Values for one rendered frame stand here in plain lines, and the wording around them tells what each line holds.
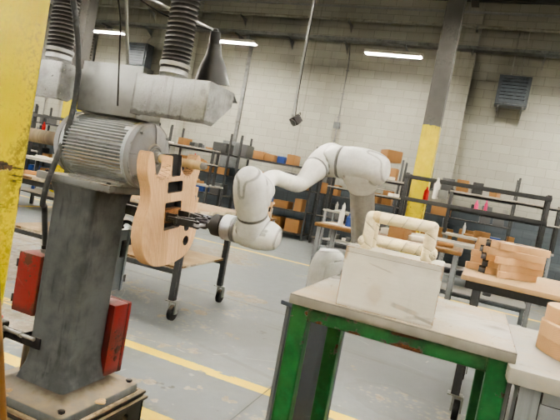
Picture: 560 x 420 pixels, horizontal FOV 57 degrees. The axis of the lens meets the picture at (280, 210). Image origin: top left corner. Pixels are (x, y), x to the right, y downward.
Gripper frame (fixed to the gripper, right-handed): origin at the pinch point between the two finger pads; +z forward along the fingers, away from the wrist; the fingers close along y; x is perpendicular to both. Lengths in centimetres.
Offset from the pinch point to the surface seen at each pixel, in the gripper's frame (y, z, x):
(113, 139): -1.8, 27.4, 23.6
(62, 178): -5.6, 46.8, 6.2
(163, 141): 14.5, 17.0, 24.5
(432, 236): -11, -89, 13
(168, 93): -4.2, 3.5, 42.2
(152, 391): 64, 45, -115
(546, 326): 7, -124, -10
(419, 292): -14, -89, -3
